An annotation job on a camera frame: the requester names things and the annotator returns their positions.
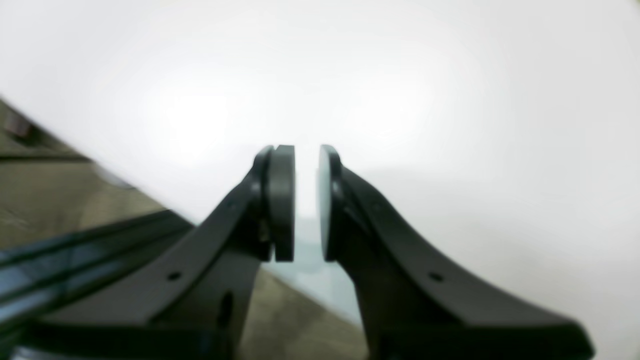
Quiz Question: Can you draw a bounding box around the black aluminium frame post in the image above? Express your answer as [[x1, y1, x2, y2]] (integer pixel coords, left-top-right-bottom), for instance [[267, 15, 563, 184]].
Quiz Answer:
[[0, 210, 193, 330]]

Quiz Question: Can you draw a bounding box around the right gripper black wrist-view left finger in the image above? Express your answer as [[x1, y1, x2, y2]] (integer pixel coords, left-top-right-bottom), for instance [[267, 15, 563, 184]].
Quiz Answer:
[[20, 145, 296, 360]]

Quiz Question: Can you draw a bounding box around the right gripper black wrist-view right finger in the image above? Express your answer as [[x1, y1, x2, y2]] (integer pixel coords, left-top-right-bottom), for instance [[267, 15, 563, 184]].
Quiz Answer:
[[318, 145, 595, 360]]

